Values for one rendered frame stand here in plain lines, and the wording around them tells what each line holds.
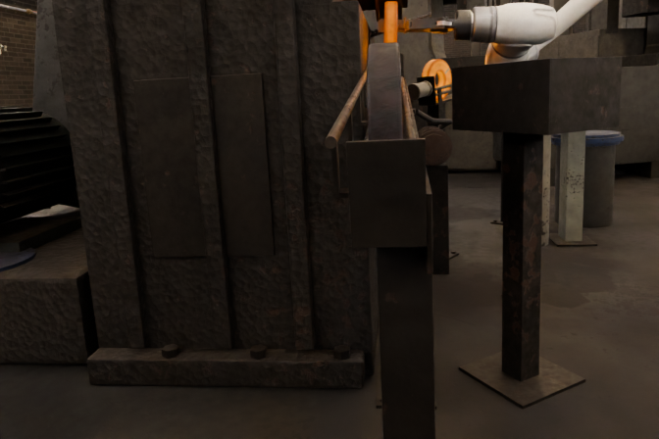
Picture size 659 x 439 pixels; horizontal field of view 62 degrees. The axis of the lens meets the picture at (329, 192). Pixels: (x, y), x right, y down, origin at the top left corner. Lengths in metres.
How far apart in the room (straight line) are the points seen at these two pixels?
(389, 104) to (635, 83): 3.62
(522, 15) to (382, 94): 0.99
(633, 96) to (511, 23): 2.66
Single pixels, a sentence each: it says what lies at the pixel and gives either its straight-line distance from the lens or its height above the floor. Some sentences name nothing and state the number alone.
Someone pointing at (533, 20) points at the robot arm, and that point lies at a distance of 1.49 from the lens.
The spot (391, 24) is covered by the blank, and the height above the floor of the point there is 0.84.
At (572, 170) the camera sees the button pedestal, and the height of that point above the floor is 0.31.
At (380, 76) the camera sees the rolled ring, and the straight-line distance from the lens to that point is 0.54.
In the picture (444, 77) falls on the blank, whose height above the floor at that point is 0.71.
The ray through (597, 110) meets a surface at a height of 0.62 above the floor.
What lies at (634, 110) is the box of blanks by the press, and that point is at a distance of 4.10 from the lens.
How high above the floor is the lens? 0.68
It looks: 10 degrees down
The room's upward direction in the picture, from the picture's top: 3 degrees counter-clockwise
